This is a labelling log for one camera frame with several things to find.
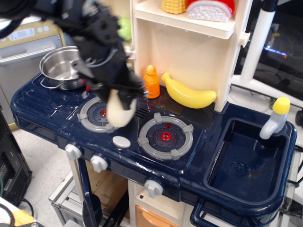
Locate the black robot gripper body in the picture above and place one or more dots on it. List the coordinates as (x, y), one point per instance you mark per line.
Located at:
(104, 58)

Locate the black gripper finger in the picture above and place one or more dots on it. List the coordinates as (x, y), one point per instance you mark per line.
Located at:
(101, 90)
(128, 98)

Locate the cream toy detergent bottle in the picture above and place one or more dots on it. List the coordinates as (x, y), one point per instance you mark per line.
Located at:
(116, 115)

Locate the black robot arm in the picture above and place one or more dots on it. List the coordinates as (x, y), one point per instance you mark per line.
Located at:
(64, 13)

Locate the navy toy sink basin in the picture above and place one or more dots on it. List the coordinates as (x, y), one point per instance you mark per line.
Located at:
(249, 172)

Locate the left grey stove burner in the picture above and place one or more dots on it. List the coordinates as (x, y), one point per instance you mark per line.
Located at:
(93, 117)

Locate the grey stove burner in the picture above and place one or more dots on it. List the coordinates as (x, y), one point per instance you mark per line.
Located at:
(166, 137)
(93, 117)

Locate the orange toy carrot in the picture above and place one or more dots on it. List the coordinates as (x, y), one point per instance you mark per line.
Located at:
(152, 83)

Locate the green toy pear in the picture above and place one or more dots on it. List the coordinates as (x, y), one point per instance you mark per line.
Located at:
(125, 28)

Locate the steel toy pot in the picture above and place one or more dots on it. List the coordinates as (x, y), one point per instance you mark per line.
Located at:
(56, 66)

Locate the grey oval button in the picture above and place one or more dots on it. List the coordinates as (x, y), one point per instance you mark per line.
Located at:
(121, 142)

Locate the right grey stove burner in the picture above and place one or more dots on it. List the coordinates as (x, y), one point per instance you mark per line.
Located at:
(166, 137)

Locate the yellow toy banana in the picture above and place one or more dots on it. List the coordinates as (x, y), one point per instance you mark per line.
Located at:
(186, 96)

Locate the left grey stove knob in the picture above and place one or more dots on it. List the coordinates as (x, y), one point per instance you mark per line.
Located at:
(72, 152)

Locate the grey stove knob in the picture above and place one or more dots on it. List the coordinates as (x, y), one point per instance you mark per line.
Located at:
(99, 164)
(72, 152)
(154, 188)

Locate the middle grey stove knob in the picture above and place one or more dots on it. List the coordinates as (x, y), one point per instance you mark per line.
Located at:
(99, 164)

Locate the cream toy kitchen shelf unit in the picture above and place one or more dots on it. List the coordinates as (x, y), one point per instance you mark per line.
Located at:
(199, 54)

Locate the yellow toy corn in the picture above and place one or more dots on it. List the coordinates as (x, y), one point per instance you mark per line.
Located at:
(174, 6)

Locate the right grey stove knob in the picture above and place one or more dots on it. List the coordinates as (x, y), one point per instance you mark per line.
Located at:
(154, 188)

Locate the navy toy kitchen counter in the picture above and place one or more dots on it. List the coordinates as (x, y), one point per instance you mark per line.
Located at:
(52, 115)

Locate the red white toy sushi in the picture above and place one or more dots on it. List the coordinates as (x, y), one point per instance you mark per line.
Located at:
(210, 10)

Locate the black computer case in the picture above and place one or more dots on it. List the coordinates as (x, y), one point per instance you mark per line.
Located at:
(15, 175)

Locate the orange toy drawer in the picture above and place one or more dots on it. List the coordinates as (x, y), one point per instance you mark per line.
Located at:
(147, 218)

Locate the yellow sponge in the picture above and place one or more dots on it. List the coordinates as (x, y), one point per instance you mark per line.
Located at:
(21, 218)

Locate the grey toy faucet yellow cap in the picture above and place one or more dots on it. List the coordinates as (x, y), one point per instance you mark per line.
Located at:
(277, 119)

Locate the navy oven door handle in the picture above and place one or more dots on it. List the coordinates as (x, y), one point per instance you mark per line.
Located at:
(92, 212)

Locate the white stand frame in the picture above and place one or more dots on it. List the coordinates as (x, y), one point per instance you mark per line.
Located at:
(245, 80)

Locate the aluminium frame cart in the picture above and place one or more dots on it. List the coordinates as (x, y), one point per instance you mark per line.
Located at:
(108, 186)

